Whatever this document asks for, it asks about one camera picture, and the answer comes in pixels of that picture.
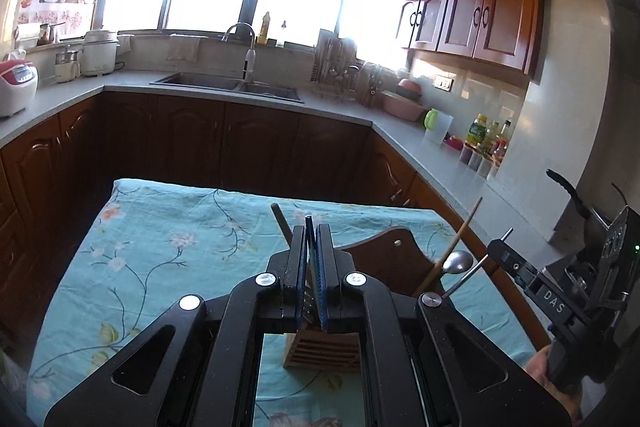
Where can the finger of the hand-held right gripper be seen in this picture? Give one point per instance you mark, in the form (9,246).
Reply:
(542,289)

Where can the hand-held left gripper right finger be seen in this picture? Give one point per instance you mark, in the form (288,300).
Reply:
(324,279)

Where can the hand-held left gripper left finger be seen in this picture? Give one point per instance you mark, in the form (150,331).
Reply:
(299,279)

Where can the wooden utensil holder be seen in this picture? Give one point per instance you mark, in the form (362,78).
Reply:
(390,257)

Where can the long metal spoon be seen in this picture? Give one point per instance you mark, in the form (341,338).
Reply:
(459,261)

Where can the person's right hand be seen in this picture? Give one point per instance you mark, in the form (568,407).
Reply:
(542,367)

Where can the teal floral tablecloth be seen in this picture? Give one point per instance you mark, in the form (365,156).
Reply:
(165,267)

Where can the row of seasoning jars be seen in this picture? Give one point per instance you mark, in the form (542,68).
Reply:
(477,163)

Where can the wooden lower cabinets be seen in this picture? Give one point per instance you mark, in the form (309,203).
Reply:
(260,142)

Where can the grey kitchen countertop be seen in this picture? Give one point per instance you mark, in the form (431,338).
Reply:
(325,109)

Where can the cooking oil bottle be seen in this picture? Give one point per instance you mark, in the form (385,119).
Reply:
(476,132)

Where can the small red container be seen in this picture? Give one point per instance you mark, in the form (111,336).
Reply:
(455,142)

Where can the pink plastic basin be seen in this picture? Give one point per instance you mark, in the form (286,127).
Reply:
(402,108)

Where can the pink bowl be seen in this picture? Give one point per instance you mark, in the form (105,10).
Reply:
(410,88)

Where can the dish drying rack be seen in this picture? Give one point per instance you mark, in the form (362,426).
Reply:
(332,67)

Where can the steel kitchen sink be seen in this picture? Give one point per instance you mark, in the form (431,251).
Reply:
(210,82)

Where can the curved kitchen faucet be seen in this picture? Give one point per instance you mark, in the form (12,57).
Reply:
(249,57)

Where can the yellow dish soap bottle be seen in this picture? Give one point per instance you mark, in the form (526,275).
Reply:
(263,31)

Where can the white dish towel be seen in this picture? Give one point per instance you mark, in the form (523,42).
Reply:
(182,48)

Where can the white electric pot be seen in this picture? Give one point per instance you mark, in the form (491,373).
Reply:
(100,54)

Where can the pink white rice cooker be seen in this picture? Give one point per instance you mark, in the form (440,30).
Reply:
(15,87)

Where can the small metal coffee pot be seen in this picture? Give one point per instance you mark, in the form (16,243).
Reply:
(47,36)

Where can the wall power socket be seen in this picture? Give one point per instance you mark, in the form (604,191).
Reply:
(444,83)

